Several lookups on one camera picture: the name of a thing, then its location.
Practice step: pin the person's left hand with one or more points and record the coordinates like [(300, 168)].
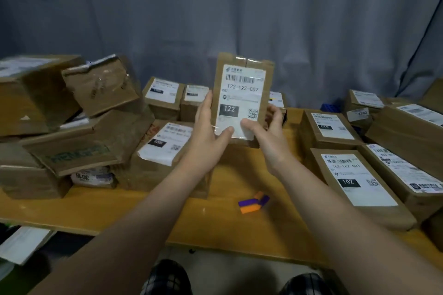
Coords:
[(202, 142)]

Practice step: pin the person's right hand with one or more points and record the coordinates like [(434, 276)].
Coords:
[(275, 148)]

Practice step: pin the person's left thumb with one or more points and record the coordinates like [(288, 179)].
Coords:
[(224, 134)]

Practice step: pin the person's right thumb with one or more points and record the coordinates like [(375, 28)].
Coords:
[(249, 128)]

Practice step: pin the brown labelled box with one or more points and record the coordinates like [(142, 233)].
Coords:
[(238, 90)]

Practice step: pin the person's right forearm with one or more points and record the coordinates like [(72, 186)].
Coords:
[(346, 229)]

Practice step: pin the person's left forearm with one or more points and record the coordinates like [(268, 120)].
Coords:
[(138, 229)]

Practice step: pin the orange and purple block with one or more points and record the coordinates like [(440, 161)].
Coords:
[(252, 203)]

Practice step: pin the blue plastic rack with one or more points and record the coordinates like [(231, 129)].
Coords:
[(330, 107)]

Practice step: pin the grey curtain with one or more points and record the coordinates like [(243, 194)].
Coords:
[(242, 11)]

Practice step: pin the pile of cardboard parcels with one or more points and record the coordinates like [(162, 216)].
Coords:
[(360, 184)]

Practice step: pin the white printed mailer bag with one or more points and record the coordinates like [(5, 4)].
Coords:
[(90, 177)]

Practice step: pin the white paper stack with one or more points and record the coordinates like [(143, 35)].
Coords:
[(24, 244)]

